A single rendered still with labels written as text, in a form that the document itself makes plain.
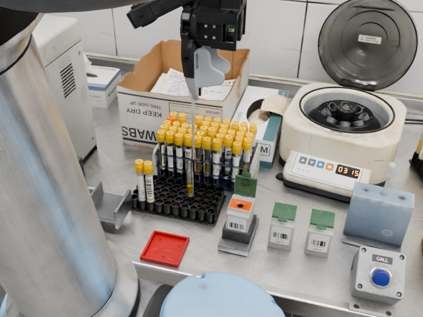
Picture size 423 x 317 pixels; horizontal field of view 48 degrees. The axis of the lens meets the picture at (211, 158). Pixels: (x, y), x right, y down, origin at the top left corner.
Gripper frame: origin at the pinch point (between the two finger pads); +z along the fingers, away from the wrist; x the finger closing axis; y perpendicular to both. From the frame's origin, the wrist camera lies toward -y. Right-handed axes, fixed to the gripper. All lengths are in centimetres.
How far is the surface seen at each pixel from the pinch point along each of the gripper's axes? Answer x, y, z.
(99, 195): -4.3, -16.9, 22.0
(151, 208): -1.4, -8.1, 25.6
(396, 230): 0.5, 36.0, 22.2
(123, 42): 54, -36, 17
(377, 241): 0.8, 33.5, 25.7
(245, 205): -3.6, 10.2, 19.0
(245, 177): -0.4, 9.3, 15.3
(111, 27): 54, -39, 13
